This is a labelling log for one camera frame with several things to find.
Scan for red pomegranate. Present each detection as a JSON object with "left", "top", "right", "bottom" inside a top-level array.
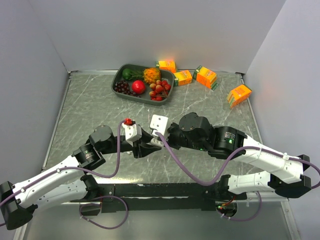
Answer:
[{"left": 131, "top": 80, "right": 146, "bottom": 95}]

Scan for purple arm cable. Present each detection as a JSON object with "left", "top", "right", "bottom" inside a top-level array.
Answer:
[
  {"left": 156, "top": 132, "right": 320, "bottom": 190},
  {"left": 0, "top": 119, "right": 127, "bottom": 227}
]

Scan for dark purple grapes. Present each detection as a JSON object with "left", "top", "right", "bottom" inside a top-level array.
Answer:
[{"left": 112, "top": 80, "right": 139, "bottom": 97}]

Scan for orange pineapple toy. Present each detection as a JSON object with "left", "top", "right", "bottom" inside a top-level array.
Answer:
[{"left": 142, "top": 67, "right": 161, "bottom": 85}]

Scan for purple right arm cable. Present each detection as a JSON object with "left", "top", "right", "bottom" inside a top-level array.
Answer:
[{"left": 156, "top": 132, "right": 320, "bottom": 190}]

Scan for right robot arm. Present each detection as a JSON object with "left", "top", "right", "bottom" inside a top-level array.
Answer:
[{"left": 158, "top": 112, "right": 312, "bottom": 199}]

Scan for green pepper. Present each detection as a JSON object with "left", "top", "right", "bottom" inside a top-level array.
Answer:
[{"left": 122, "top": 68, "right": 132, "bottom": 81}]

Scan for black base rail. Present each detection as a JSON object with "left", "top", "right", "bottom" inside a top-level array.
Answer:
[{"left": 72, "top": 183, "right": 247, "bottom": 211}]

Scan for dark grey fruit tray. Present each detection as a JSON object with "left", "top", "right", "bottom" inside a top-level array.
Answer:
[{"left": 111, "top": 63, "right": 175, "bottom": 106}]

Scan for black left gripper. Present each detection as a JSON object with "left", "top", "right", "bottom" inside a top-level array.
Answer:
[{"left": 100, "top": 127, "right": 162, "bottom": 158}]

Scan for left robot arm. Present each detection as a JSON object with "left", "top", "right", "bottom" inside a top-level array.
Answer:
[{"left": 0, "top": 122, "right": 163, "bottom": 230}]

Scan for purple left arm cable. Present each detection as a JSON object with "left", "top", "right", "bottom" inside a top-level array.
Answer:
[{"left": 0, "top": 119, "right": 127, "bottom": 227}]

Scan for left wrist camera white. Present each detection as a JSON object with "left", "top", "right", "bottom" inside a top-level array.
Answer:
[{"left": 122, "top": 118, "right": 142, "bottom": 147}]

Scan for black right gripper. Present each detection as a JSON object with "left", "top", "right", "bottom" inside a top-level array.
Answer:
[{"left": 157, "top": 122, "right": 208, "bottom": 151}]

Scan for orange sponge box near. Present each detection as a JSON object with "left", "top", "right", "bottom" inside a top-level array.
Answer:
[{"left": 192, "top": 65, "right": 218, "bottom": 90}]

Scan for orange box back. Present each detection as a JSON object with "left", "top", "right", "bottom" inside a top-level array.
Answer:
[{"left": 155, "top": 60, "right": 177, "bottom": 73}]

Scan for white oval charging case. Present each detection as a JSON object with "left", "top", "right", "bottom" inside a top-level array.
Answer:
[{"left": 150, "top": 137, "right": 164, "bottom": 148}]

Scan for orange box middle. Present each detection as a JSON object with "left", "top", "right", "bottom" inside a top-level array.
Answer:
[{"left": 174, "top": 70, "right": 193, "bottom": 87}]

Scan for orange striped sponge box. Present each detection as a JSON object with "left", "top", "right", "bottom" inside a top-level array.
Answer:
[{"left": 226, "top": 84, "right": 252, "bottom": 108}]

